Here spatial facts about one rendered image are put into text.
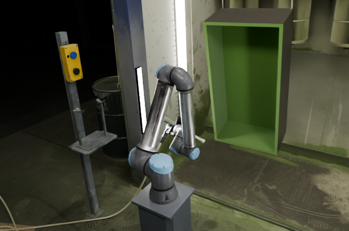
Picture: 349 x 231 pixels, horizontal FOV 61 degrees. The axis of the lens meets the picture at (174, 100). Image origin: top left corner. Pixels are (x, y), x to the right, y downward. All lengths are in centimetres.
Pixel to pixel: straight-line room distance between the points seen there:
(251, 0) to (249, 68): 103
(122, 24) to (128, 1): 19
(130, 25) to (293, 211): 209
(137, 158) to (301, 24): 228
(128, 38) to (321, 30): 223
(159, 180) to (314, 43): 259
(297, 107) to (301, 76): 37
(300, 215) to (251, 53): 146
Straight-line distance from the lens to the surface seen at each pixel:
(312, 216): 290
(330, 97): 366
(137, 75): 252
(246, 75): 283
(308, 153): 360
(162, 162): 185
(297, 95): 369
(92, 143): 239
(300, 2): 340
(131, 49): 247
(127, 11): 243
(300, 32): 345
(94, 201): 287
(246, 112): 307
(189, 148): 207
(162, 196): 193
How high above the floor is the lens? 193
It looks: 22 degrees down
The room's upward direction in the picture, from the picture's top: 3 degrees counter-clockwise
